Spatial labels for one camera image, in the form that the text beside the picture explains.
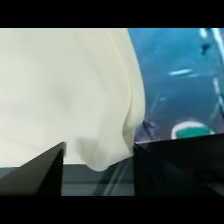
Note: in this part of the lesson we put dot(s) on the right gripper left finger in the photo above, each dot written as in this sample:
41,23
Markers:
36,176

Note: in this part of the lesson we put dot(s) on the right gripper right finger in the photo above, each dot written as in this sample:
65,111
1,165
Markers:
180,166

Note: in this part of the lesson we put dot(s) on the cream garment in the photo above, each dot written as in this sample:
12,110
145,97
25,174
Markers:
60,86

